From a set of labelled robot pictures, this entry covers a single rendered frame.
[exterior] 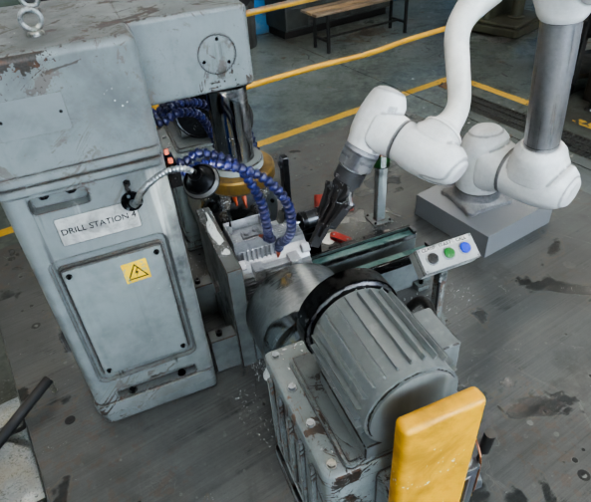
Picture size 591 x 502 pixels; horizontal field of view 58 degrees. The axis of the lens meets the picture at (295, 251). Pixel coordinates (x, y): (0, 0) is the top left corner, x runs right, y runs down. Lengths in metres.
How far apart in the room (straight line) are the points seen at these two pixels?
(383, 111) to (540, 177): 0.63
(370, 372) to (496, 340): 0.86
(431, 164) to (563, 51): 0.51
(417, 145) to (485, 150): 0.61
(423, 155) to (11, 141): 0.82
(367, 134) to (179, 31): 0.49
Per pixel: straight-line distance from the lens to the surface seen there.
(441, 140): 1.25
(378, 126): 1.28
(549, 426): 1.47
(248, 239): 1.36
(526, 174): 1.75
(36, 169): 1.04
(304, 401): 0.98
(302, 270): 1.22
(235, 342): 1.45
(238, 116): 1.21
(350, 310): 0.86
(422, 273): 1.42
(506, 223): 1.90
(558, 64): 1.60
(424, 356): 0.79
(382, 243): 1.70
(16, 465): 2.04
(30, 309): 1.92
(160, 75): 1.08
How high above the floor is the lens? 1.96
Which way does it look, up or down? 38 degrees down
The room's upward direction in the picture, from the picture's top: 4 degrees counter-clockwise
